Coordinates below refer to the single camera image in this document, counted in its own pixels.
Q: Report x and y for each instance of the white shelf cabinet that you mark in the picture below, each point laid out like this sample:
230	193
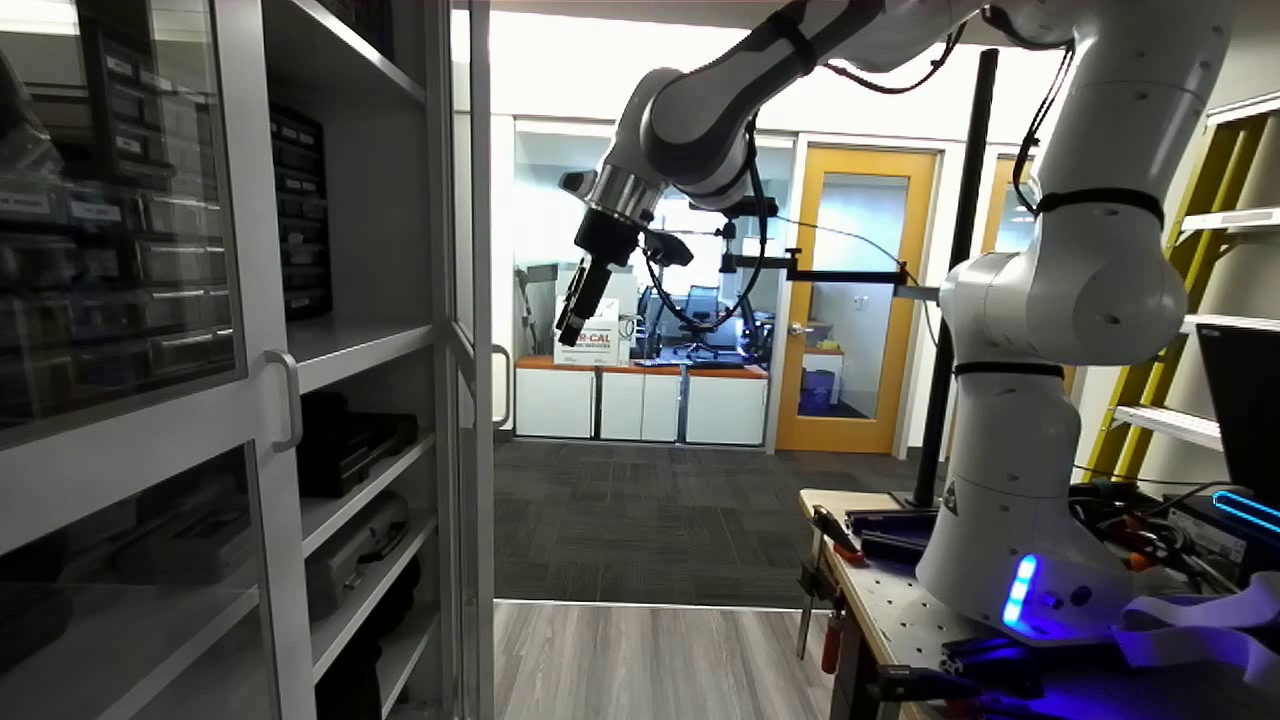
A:
360	345

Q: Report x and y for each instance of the blue machine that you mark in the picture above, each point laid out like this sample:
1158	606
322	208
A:
695	323

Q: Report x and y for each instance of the grey device on shelf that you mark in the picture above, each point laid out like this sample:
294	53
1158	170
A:
360	547

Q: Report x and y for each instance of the black vertical camera pole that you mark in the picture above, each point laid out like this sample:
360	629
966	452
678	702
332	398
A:
958	240

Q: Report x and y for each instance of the yellow ladder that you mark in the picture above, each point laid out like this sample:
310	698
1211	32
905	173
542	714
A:
1173	306

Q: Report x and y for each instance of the orange framed glass door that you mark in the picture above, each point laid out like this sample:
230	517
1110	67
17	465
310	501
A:
862	300

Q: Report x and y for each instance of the white wall shelf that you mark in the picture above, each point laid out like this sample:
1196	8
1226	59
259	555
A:
1232	323

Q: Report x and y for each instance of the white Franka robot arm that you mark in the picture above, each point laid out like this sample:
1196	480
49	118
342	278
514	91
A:
1012	442

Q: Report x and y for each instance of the white glass cabinet door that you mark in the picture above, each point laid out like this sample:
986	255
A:
132	452
471	400

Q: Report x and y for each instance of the black box on shelf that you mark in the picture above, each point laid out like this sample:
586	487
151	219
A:
353	444

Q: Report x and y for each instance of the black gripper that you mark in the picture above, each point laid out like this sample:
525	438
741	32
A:
607	240

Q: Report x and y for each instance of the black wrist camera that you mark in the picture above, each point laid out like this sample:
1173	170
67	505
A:
671	246

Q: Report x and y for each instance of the black laptop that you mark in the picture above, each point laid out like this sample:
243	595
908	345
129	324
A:
1244	413

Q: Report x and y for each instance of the black horizontal mount bar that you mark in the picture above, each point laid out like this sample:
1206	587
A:
843	275

